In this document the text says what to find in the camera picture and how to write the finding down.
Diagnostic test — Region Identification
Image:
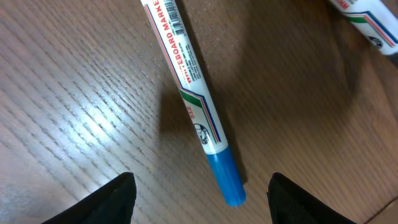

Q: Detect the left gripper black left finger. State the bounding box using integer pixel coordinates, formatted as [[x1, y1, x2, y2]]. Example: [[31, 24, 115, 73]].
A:
[[45, 172, 137, 224]]

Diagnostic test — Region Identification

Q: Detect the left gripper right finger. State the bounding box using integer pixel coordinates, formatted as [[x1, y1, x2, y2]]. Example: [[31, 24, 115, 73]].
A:
[[267, 172, 355, 224]]

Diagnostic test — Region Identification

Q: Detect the blue capped whiteboard marker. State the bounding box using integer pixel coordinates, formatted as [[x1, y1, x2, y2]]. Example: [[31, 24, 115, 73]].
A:
[[141, 0, 246, 207]]

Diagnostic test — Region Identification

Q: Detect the black capped whiteboard marker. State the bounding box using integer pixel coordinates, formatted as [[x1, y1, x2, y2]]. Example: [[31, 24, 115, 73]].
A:
[[330, 0, 397, 65]]

